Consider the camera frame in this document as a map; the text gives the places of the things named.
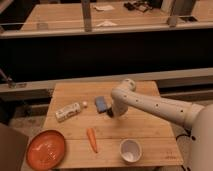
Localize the blue eraser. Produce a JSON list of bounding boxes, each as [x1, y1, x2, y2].
[[95, 96, 109, 113]]

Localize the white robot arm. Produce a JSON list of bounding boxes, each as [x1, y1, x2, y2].
[[107, 79, 213, 171]]

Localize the orange carrot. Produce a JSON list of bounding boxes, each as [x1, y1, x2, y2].
[[87, 128, 98, 153]]

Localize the wooden table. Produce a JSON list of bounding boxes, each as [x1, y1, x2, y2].
[[43, 82, 183, 169]]

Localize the white plastic bottle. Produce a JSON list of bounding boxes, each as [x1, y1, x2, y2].
[[55, 101, 88, 122]]

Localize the white cup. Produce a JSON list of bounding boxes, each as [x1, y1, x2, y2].
[[119, 139, 142, 164]]

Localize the orange plate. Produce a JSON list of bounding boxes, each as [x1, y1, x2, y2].
[[26, 130, 66, 171]]

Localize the white paper on far table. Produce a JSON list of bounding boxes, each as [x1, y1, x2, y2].
[[96, 20, 117, 27]]

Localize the dark objects on far table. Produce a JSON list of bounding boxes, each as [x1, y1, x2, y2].
[[123, 0, 153, 13]]

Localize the black cable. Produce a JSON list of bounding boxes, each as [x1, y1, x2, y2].
[[174, 131, 196, 142]]

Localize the metal post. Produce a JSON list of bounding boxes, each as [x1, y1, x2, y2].
[[167, 0, 185, 27], [81, 0, 92, 32]]

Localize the metal post right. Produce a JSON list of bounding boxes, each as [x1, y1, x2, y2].
[[167, 0, 185, 27]]

